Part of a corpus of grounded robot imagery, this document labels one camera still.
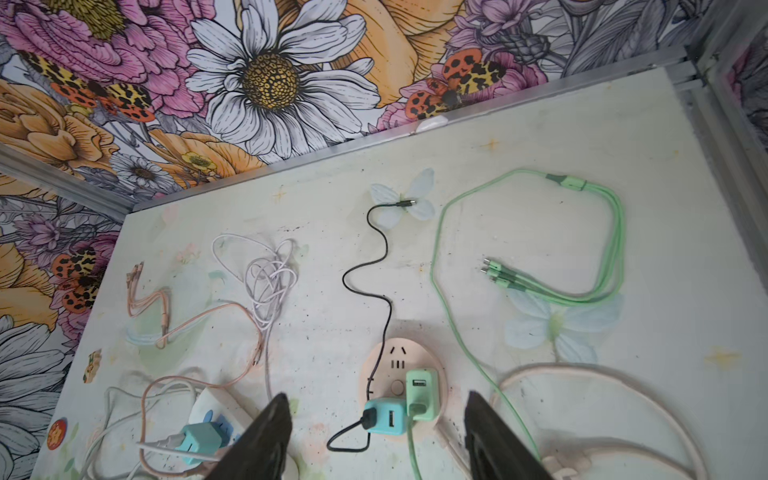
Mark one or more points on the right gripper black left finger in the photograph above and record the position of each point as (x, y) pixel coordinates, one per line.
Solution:
(262, 450)

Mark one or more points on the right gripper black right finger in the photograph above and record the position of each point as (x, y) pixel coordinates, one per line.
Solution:
(495, 452)

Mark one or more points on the teal charger with white cable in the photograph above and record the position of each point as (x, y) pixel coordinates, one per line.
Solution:
(200, 440)

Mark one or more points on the light green USB charger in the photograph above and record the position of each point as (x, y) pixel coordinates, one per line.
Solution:
(423, 394)

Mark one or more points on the teal charger with black cable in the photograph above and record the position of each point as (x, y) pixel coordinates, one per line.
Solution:
(385, 416)

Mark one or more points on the white blue power strip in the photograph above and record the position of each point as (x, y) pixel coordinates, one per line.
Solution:
(219, 407)

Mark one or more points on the round pink power socket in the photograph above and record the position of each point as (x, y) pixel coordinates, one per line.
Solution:
(400, 356)

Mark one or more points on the small orange flower sticker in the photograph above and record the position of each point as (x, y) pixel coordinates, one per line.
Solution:
(92, 367)

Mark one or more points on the round red sticker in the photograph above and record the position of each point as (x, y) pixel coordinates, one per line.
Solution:
(56, 434)

